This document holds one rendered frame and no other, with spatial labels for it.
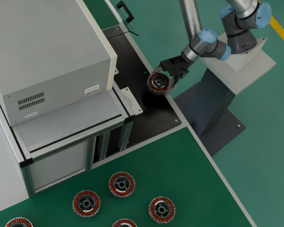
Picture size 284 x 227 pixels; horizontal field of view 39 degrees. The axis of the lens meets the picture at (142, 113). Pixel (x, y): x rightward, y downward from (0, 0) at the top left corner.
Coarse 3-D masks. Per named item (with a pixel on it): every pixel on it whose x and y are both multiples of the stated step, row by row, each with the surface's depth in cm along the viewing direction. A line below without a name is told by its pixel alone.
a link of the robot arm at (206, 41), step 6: (204, 30) 173; (210, 30) 173; (198, 36) 174; (204, 36) 172; (210, 36) 171; (216, 36) 174; (192, 42) 176; (198, 42) 174; (204, 42) 173; (210, 42) 173; (216, 42) 176; (192, 48) 176; (198, 48) 175; (204, 48) 175; (210, 48) 176; (198, 54) 177
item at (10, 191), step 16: (128, 32) 215; (144, 64) 206; (176, 112) 195; (176, 128) 190; (0, 144) 173; (144, 144) 184; (0, 160) 170; (0, 176) 166; (16, 176) 167; (0, 192) 163; (16, 192) 164; (0, 208) 160; (240, 208) 176
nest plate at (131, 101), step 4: (124, 88) 193; (128, 88) 193; (124, 92) 192; (128, 92) 192; (124, 96) 191; (128, 96) 191; (132, 96) 191; (128, 100) 190; (132, 100) 190; (136, 100) 191; (132, 104) 189; (136, 104) 189; (132, 108) 188; (136, 108) 188; (140, 108) 189; (136, 112) 187; (140, 112) 188
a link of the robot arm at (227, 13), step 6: (228, 6) 203; (222, 12) 200; (228, 12) 198; (234, 12) 197; (222, 18) 202; (228, 18) 199; (234, 18) 196; (228, 24) 201; (234, 24) 198; (228, 30) 204; (234, 30) 202; (240, 30) 201
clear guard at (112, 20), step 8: (88, 0) 179; (96, 0) 180; (104, 0) 180; (112, 0) 184; (88, 8) 177; (96, 8) 177; (104, 8) 178; (112, 8) 179; (120, 8) 186; (96, 16) 175; (104, 16) 176; (112, 16) 176; (120, 16) 177; (104, 24) 173; (112, 24) 174; (120, 24) 175; (128, 24) 179; (104, 32) 171; (112, 32) 172; (120, 32) 173; (136, 32) 180
